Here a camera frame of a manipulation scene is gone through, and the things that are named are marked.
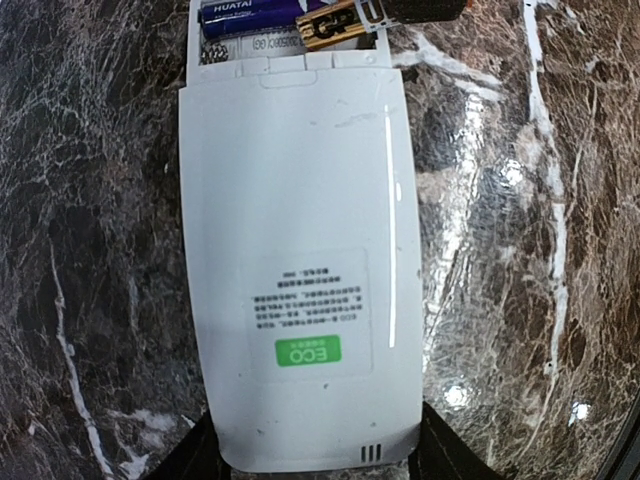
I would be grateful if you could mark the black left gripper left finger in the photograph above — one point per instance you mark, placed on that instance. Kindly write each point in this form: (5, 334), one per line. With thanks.
(196, 457)

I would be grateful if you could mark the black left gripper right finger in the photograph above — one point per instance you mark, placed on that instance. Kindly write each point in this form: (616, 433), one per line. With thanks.
(442, 455)

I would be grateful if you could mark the white remote control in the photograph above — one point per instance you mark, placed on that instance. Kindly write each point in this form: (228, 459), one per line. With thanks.
(302, 243)

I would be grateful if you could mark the blue AAA battery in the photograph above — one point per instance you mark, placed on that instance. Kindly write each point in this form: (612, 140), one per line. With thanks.
(222, 19)

